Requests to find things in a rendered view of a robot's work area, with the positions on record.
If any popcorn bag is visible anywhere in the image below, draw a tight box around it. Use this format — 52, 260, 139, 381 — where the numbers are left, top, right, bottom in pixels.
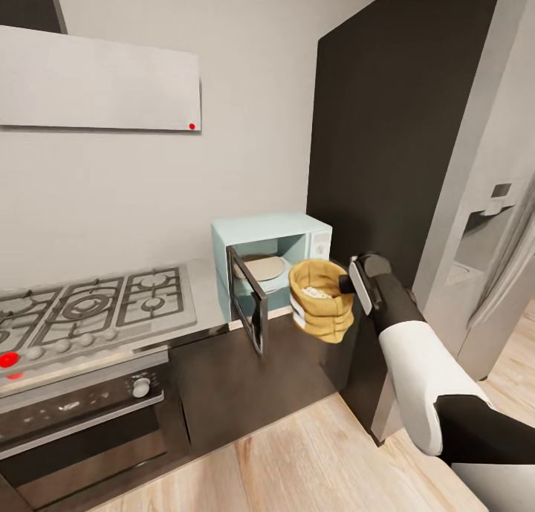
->
288, 258, 354, 344

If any microwave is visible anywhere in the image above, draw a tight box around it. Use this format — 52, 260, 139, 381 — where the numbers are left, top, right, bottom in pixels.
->
211, 212, 332, 364

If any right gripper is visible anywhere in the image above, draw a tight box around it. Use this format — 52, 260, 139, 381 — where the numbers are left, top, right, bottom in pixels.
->
338, 272, 357, 294

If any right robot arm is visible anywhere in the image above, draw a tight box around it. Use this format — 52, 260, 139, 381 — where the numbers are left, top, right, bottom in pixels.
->
338, 253, 535, 512

